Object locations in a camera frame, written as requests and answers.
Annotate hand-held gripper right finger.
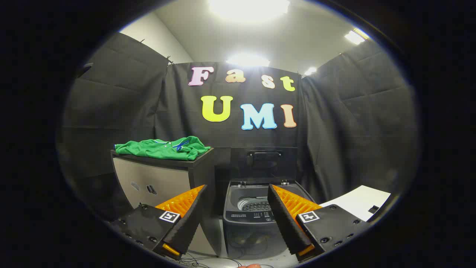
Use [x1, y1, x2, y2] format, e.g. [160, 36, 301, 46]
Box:
[267, 184, 370, 263]

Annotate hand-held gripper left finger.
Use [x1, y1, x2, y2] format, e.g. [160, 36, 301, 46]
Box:
[112, 184, 208, 261]

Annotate grey washing machine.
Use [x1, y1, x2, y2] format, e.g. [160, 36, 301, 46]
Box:
[222, 179, 316, 259]

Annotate green polo shirt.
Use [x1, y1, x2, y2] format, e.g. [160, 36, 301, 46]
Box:
[115, 136, 211, 161]

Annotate grey and black cabinet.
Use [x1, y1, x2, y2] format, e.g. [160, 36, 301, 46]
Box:
[110, 147, 223, 257]

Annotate white table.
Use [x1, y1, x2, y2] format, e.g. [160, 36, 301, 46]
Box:
[320, 185, 392, 223]

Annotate black backdrop cloth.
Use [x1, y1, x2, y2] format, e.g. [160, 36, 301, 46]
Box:
[56, 32, 421, 224]

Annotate black floor cables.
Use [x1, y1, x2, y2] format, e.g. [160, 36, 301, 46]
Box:
[175, 251, 276, 268]

